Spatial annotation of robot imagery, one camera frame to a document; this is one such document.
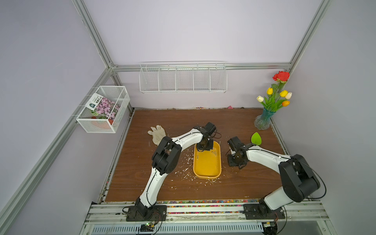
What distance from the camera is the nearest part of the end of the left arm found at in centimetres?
74

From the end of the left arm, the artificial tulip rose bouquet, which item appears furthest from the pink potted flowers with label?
the artificial tulip rose bouquet

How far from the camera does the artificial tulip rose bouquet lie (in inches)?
35.1

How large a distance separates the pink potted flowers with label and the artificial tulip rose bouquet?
0.86 meters

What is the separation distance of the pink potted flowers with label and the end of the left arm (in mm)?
440

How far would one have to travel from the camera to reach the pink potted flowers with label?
721 millimetres

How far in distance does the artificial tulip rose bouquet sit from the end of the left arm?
14.0 inches
